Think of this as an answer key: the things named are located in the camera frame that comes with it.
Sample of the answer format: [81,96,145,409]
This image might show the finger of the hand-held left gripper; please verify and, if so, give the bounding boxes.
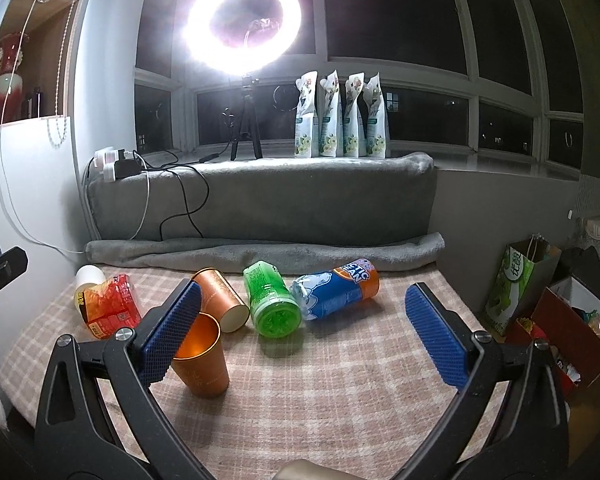
[0,242,29,328]

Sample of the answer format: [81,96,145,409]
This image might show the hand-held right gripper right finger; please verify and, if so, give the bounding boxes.
[404,282,571,480]

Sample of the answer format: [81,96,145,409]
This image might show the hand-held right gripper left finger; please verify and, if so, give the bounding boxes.
[34,279,203,480]

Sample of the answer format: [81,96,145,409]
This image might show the copper metal cup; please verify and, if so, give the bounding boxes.
[190,267,250,333]
[171,311,231,400]

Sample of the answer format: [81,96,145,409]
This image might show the red printed cup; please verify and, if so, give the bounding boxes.
[77,274,143,342]

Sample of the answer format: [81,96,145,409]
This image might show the white cup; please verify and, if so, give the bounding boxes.
[74,265,106,311]

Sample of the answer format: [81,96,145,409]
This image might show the blue orange printed cup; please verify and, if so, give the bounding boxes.
[290,257,381,322]

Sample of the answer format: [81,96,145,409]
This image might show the green paper bag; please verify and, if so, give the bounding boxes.
[482,234,564,337]

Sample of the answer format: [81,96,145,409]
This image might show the green plastic bottle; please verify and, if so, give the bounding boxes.
[242,260,302,338]

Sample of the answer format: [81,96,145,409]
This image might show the rolled grey towel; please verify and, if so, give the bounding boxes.
[85,232,446,277]

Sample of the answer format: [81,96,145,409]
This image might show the plaid tablecloth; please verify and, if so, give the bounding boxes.
[0,265,512,480]

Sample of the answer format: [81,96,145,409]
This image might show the white power strip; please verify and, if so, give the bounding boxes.
[93,147,147,182]

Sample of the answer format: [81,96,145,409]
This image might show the red cardboard box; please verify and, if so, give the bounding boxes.
[509,286,600,402]

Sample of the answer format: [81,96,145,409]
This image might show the black charger plug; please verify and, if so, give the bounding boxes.
[114,156,144,180]

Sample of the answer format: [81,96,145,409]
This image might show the dark small bottle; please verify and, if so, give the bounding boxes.
[25,87,47,119]

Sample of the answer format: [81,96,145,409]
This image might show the grey blanket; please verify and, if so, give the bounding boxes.
[84,151,438,249]

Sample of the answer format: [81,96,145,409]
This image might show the red white vase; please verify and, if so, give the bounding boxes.
[0,32,32,127]

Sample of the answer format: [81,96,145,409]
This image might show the wooden shelf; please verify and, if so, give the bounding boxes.
[0,0,83,132]

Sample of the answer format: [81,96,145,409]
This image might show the white green refill pouch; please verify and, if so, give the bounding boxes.
[342,73,367,158]
[319,70,344,158]
[364,73,391,159]
[294,71,321,157]

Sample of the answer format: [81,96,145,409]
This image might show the black tripod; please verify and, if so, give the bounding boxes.
[220,74,265,162]

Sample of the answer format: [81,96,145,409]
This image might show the white framed window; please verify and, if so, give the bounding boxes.
[131,0,590,182]

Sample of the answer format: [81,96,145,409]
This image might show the white charger cable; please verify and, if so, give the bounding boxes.
[129,172,154,242]

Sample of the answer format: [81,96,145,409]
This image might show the thin white cable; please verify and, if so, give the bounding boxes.
[0,0,88,256]

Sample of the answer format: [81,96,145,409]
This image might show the black cable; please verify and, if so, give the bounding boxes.
[139,137,243,242]

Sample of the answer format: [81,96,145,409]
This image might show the white bead chain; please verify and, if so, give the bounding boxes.
[44,0,90,149]

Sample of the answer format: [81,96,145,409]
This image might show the ring light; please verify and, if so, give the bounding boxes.
[182,0,303,66]

